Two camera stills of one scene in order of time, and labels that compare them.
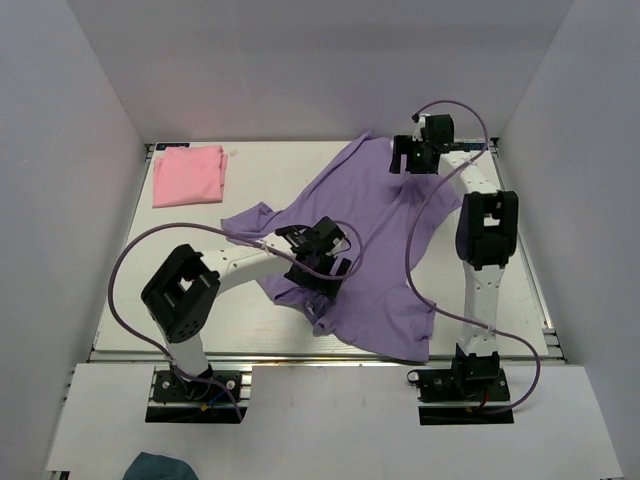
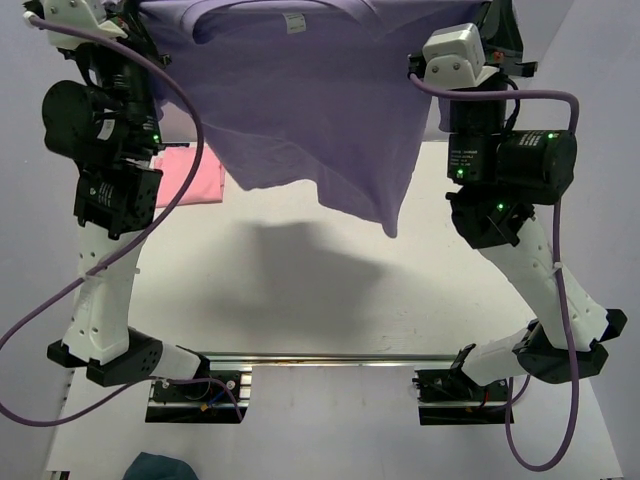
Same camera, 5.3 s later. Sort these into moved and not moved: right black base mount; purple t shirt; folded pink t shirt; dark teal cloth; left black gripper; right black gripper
Moved: purple t shirt; left black gripper; right black gripper
Not moved: folded pink t shirt; dark teal cloth; right black base mount
